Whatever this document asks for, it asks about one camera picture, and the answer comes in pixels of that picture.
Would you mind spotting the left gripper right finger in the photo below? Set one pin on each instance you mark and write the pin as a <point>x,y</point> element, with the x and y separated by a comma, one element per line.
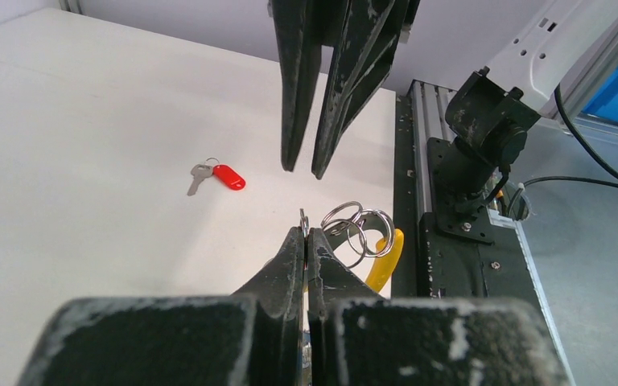
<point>361,338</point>

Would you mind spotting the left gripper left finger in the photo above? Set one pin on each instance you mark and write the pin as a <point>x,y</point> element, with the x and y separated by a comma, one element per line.
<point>249,337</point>

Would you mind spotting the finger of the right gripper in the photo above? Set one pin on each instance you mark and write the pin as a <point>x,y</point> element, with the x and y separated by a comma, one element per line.
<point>299,53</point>
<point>364,38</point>

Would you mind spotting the red tagged key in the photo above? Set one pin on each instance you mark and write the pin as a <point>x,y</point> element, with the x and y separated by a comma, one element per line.
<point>212,168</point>

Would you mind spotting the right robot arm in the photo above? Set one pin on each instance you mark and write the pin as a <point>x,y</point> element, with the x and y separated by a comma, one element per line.
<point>490,115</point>

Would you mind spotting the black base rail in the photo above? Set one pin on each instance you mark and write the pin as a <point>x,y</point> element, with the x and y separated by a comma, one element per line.
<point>483,255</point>

